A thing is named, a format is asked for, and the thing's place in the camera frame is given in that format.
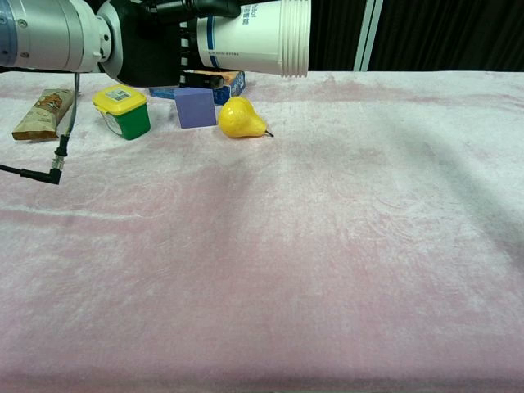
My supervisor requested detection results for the green tub yellow lid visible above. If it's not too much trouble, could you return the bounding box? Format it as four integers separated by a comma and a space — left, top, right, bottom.
92, 84, 151, 142

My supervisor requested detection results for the black curtain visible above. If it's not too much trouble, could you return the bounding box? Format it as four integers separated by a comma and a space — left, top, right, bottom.
306, 0, 524, 74

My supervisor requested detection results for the blue orange biscuit box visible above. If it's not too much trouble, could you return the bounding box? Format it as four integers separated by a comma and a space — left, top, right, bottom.
147, 70, 246, 106

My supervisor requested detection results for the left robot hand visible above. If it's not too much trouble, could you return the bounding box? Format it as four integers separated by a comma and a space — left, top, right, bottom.
97, 0, 243, 89

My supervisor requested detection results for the white metal frame post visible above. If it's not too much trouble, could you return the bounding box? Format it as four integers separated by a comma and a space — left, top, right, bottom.
354, 0, 384, 73

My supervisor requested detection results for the yellow pear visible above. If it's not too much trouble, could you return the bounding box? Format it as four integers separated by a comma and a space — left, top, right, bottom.
218, 96, 274, 139

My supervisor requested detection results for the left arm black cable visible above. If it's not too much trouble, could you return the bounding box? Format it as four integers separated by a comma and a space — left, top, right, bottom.
0, 72, 81, 186

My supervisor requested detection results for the white paper cup stack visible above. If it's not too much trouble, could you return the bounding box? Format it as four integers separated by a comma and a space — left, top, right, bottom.
196, 0, 306, 79

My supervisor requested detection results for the brown snack bar package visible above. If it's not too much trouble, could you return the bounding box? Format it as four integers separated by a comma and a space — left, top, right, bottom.
11, 88, 77, 142

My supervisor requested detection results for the purple block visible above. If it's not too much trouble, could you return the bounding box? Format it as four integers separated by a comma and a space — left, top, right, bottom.
174, 86, 217, 130

